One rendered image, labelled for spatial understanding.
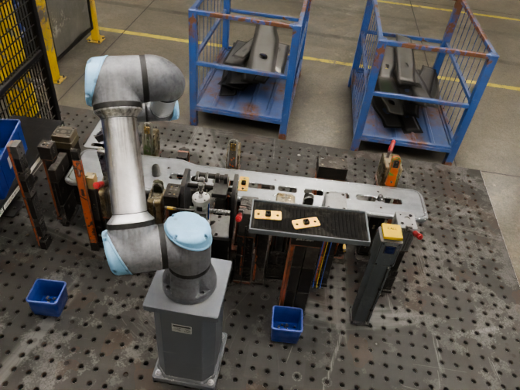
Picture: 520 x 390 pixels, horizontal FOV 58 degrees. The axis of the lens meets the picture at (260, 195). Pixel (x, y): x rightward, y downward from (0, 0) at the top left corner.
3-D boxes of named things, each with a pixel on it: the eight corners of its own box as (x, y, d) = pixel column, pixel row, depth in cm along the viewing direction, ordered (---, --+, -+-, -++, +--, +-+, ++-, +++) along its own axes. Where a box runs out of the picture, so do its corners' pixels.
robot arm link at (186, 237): (215, 272, 124) (217, 237, 115) (163, 280, 121) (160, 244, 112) (207, 240, 133) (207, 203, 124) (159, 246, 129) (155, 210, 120)
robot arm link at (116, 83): (169, 273, 116) (144, 48, 113) (105, 282, 112) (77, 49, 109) (166, 265, 127) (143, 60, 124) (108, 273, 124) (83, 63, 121)
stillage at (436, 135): (347, 83, 469) (370, -16, 406) (429, 95, 465) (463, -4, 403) (349, 154, 378) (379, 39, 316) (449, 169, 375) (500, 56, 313)
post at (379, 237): (368, 309, 180) (401, 227, 152) (371, 326, 175) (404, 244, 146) (348, 306, 180) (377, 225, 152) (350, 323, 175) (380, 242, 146)
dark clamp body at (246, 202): (256, 263, 193) (265, 193, 168) (254, 289, 183) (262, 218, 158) (230, 261, 193) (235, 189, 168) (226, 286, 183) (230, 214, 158)
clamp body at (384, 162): (380, 213, 223) (401, 151, 199) (384, 236, 212) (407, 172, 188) (357, 210, 223) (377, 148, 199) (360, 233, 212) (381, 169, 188)
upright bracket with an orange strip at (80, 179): (99, 248, 192) (79, 148, 159) (98, 251, 191) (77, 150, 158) (92, 248, 192) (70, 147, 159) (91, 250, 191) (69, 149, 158)
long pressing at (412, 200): (419, 186, 193) (420, 184, 192) (430, 225, 176) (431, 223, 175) (83, 148, 193) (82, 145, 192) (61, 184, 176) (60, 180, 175)
